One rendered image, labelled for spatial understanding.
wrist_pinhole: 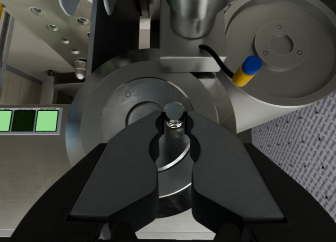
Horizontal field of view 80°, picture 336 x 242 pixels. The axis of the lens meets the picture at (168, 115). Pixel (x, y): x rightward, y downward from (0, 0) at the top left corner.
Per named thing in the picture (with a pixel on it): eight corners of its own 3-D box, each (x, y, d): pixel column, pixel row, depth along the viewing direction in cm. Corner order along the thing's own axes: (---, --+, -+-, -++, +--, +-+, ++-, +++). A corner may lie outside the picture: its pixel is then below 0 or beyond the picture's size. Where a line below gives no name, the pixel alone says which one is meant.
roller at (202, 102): (214, 57, 18) (224, 197, 15) (190, 116, 43) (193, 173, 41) (83, 62, 18) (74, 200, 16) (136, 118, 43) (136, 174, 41)
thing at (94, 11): (103, -73, 23) (90, 81, 19) (138, 42, 46) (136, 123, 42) (99, -73, 23) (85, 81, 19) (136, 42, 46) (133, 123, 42)
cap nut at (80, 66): (85, 60, 52) (84, 76, 51) (91, 66, 56) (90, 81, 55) (71, 60, 52) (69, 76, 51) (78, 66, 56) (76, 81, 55)
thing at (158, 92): (97, 79, 16) (190, 71, 16) (105, 88, 18) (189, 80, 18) (98, 177, 15) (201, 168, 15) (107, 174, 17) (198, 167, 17)
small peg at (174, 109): (188, 103, 13) (182, 125, 12) (185, 113, 15) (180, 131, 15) (166, 97, 13) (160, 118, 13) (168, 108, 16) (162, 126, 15)
